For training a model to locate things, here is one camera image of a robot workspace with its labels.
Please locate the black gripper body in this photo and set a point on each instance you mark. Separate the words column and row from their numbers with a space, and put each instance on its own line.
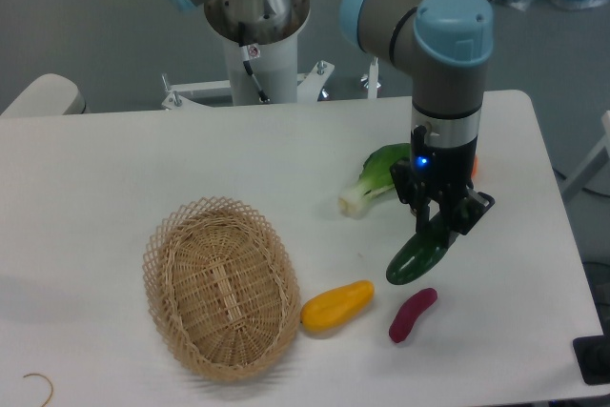
column 442, row 174

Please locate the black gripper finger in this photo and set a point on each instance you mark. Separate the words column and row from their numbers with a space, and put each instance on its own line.
column 467, row 213
column 421, row 211

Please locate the dark green cucumber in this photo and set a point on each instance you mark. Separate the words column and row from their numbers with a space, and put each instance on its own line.
column 421, row 253

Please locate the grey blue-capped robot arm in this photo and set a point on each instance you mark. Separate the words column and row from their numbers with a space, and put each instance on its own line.
column 444, row 45

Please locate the orange tangerine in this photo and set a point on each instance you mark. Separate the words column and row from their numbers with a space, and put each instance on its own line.
column 475, row 167

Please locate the green bok choy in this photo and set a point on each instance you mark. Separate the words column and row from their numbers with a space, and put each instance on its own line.
column 374, row 179

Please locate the purple sweet potato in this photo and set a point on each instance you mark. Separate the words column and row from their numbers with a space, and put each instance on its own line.
column 409, row 312

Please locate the yellow papaya fruit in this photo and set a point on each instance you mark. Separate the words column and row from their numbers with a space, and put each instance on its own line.
column 336, row 307

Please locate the black device at table edge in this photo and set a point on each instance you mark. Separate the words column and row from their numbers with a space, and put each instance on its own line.
column 592, row 353

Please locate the woven wicker basket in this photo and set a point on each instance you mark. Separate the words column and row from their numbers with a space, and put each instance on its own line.
column 221, row 289

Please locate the white chair armrest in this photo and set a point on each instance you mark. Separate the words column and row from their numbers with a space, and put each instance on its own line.
column 48, row 95

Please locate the white frame at right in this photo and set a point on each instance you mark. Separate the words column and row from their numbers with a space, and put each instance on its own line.
column 589, row 166

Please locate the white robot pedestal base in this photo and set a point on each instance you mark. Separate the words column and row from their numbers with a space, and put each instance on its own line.
column 259, row 42

